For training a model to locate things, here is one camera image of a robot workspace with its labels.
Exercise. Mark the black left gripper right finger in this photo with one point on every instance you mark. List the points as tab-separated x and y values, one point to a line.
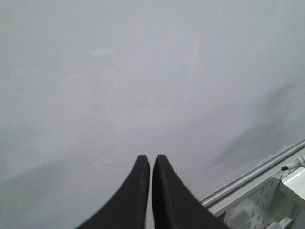
174	206

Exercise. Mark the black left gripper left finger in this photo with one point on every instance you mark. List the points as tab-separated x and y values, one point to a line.
126	209

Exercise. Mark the black marker on ledge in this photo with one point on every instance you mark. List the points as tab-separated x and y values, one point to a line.
299	162

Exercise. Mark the white perforated pegboard panel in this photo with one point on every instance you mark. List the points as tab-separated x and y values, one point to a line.
267	208

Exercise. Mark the white whiteboard with aluminium frame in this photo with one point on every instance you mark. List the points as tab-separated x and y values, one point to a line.
87	85

